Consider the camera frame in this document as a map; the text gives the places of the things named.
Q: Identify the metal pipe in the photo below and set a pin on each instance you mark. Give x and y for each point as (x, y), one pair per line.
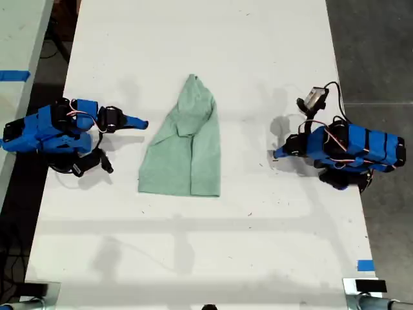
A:
(384, 303)
(22, 305)

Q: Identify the short blue tape strip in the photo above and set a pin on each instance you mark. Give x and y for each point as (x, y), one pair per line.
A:
(366, 265)

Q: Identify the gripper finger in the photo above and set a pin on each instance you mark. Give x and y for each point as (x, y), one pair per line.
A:
(132, 125)
(284, 155)
(285, 149)
(134, 119)

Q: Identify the white side table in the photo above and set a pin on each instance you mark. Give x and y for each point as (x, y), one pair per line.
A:
(16, 38)

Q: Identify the metal table bracket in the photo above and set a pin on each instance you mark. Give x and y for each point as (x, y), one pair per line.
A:
(348, 294)
(53, 295)

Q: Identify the black silver-faced camera box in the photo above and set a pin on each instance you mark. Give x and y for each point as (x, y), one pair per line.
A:
(314, 97)

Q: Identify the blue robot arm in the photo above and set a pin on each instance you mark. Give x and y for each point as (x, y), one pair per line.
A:
(48, 129)
(361, 145)

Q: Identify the pale green T-shirt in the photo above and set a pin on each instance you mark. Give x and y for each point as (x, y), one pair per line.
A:
(187, 151)

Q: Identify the long blue tape strip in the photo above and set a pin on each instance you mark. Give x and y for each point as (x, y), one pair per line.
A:
(14, 75)

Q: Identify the small black box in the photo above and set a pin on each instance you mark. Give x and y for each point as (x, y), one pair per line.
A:
(370, 286)
(34, 289)

